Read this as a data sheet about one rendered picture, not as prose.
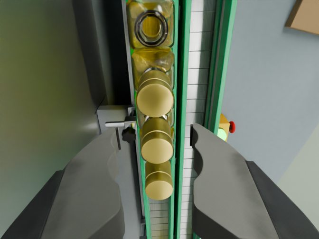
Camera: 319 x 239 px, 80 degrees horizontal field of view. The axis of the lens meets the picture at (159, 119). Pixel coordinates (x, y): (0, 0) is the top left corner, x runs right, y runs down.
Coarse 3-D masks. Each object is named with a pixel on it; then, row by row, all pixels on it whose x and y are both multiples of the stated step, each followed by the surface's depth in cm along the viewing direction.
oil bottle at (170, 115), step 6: (174, 102) 27; (138, 108) 26; (174, 108) 27; (138, 114) 26; (144, 114) 26; (168, 114) 26; (174, 114) 28; (138, 120) 27; (144, 120) 26; (168, 120) 26; (174, 120) 28; (138, 126) 28
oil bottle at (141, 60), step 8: (136, 56) 23; (144, 56) 23; (152, 56) 23; (160, 56) 23; (168, 56) 23; (136, 64) 23; (144, 64) 23; (152, 64) 23; (160, 64) 23; (168, 64) 23; (136, 72) 23; (168, 72) 23; (136, 80) 24; (136, 88) 25
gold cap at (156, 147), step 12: (156, 120) 22; (144, 132) 21; (156, 132) 20; (168, 132) 21; (144, 144) 20; (156, 144) 20; (168, 144) 20; (144, 156) 20; (156, 156) 20; (168, 156) 20
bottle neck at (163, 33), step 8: (144, 16) 16; (152, 16) 16; (160, 16) 16; (136, 24) 16; (160, 24) 18; (136, 32) 16; (160, 32) 18; (144, 40) 17; (152, 40) 17; (160, 40) 17
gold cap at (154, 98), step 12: (156, 72) 20; (144, 84) 17; (156, 84) 17; (168, 84) 18; (144, 96) 17; (156, 96) 17; (168, 96) 17; (144, 108) 18; (156, 108) 18; (168, 108) 18
